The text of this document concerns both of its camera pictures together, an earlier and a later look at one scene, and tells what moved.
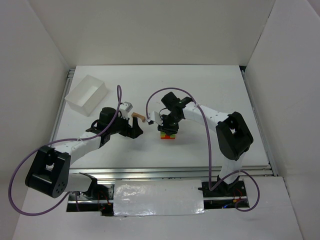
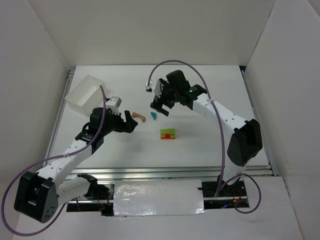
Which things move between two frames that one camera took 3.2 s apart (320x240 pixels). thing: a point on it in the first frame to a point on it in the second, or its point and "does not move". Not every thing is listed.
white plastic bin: x=86 y=96 does not move
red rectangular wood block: x=167 y=137 does not move
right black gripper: x=168 y=127 to x=162 y=100
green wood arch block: x=163 y=134 does not move
